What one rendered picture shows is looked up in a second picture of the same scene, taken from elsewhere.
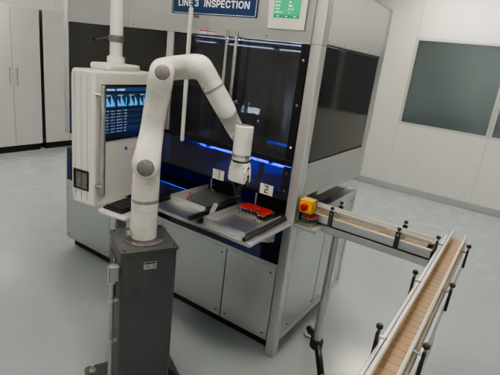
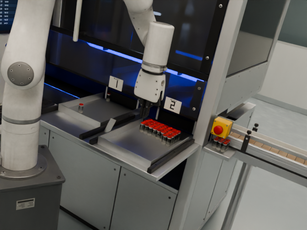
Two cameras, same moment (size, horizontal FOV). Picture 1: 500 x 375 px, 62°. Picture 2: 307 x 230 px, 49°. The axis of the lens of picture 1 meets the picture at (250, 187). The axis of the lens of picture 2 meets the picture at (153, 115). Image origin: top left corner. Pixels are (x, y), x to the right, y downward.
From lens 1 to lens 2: 73 cm
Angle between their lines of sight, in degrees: 6
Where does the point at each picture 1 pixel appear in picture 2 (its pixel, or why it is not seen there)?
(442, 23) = not seen: outside the picture
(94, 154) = not seen: outside the picture
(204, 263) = (94, 178)
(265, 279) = (163, 204)
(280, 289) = (180, 216)
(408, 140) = (280, 58)
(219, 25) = not seen: outside the picture
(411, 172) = (279, 86)
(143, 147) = (18, 44)
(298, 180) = (214, 97)
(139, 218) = (12, 141)
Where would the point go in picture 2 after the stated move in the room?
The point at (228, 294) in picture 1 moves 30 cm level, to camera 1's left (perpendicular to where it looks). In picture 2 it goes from (119, 214) to (67, 206)
